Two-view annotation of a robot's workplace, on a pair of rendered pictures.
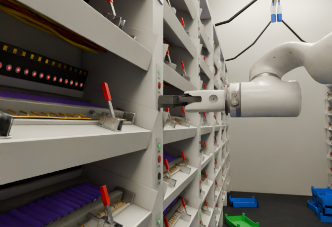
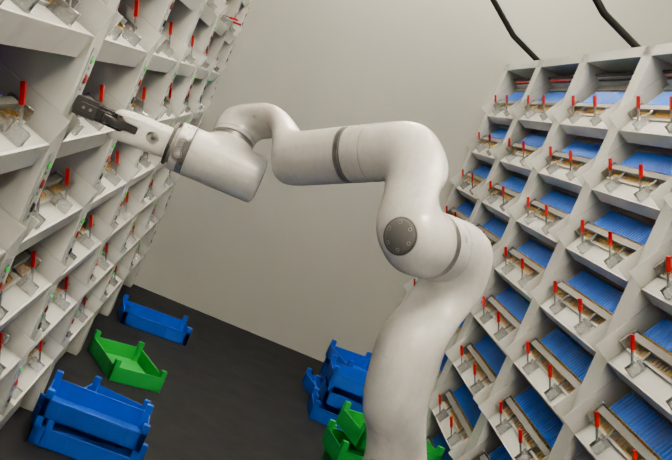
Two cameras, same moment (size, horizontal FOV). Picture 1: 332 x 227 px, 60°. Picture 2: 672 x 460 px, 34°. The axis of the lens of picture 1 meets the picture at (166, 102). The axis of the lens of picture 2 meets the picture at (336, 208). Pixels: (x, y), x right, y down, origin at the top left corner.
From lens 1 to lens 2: 1.17 m
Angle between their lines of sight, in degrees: 22
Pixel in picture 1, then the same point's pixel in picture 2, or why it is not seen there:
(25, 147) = not seen: outside the picture
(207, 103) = (142, 141)
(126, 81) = (39, 57)
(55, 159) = not seen: outside the picture
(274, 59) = (254, 119)
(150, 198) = (12, 233)
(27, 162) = not seen: outside the picture
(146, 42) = (93, 15)
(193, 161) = (81, 192)
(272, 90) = (230, 159)
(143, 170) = (15, 191)
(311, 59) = (277, 151)
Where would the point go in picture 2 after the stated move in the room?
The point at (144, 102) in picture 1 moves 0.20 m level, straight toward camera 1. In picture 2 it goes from (54, 99) to (70, 118)
